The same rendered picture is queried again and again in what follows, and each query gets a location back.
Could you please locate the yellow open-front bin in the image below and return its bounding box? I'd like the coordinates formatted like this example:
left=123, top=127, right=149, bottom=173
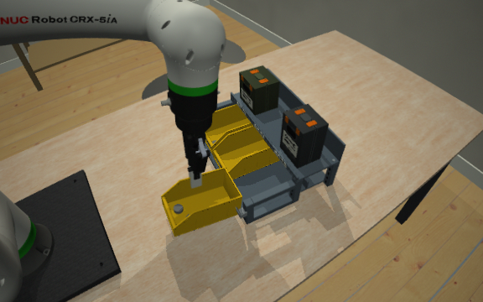
left=205, top=104, right=253, bottom=155
left=212, top=126, right=280, bottom=180
left=161, top=167, right=242, bottom=237

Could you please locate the dark green case with orange latches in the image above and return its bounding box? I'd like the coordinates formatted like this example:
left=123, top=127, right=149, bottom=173
left=239, top=65, right=280, bottom=116

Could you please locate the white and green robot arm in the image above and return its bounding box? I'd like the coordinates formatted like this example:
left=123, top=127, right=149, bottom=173
left=0, top=0, right=226, bottom=302

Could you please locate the dark grey case with orange patches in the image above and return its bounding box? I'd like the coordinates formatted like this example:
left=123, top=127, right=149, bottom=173
left=280, top=104, right=329, bottom=169

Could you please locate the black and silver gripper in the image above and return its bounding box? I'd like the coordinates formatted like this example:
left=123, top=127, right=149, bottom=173
left=175, top=115, right=212, bottom=189

